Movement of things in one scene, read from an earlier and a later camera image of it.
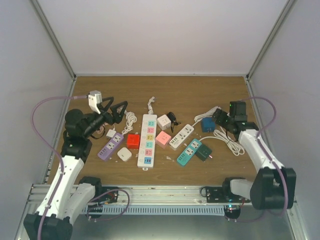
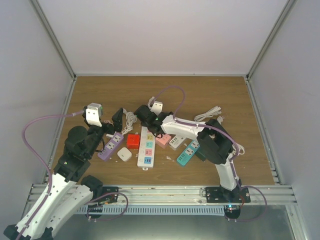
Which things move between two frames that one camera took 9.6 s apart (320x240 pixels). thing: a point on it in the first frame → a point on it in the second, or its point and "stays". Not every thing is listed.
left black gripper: [115, 117] → [118, 122]
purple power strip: [111, 145] stays
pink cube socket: [163, 139] stays
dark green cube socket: [203, 152] stays
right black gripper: [219, 120] → [144, 125]
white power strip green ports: [181, 136] stays
